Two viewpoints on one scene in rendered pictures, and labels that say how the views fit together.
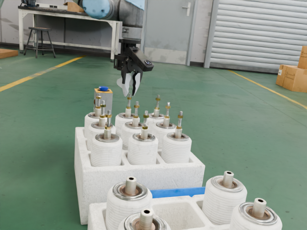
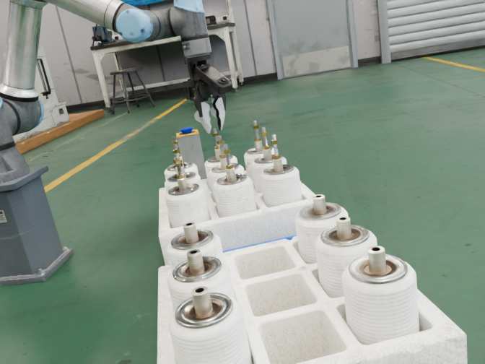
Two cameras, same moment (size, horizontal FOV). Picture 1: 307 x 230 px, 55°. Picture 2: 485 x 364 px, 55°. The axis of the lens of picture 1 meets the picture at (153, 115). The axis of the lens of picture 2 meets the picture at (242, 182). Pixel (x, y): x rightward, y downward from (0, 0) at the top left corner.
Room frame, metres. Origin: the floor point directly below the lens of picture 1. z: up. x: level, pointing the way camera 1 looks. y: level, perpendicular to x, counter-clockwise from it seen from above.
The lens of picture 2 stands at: (-0.16, -0.23, 0.57)
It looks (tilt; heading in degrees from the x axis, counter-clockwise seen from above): 17 degrees down; 12
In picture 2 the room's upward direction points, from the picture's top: 10 degrees counter-clockwise
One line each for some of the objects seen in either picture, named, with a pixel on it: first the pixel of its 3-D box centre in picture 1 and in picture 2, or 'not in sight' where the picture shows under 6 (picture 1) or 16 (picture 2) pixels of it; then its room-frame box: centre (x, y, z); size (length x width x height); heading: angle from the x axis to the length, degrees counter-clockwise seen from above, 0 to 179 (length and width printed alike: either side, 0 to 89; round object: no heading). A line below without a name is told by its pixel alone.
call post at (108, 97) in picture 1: (101, 124); (196, 179); (1.25, 0.23, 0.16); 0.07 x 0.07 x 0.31; 19
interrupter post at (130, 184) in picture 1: (130, 185); (190, 232); (0.56, 0.03, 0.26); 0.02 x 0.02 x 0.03
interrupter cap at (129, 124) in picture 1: (134, 125); (225, 168); (1.00, 0.06, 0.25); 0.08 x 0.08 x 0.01
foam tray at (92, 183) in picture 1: (131, 166); (235, 223); (1.00, 0.06, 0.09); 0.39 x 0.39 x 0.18; 19
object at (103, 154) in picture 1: (105, 164); (191, 224); (0.85, 0.13, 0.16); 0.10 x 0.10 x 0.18
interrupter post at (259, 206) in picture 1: (258, 207); (343, 228); (0.52, -0.23, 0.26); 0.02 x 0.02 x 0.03
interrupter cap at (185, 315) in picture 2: not in sight; (203, 310); (0.33, -0.04, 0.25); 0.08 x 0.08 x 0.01
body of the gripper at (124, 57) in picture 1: (129, 55); (201, 78); (1.13, 0.12, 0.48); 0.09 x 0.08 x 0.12; 47
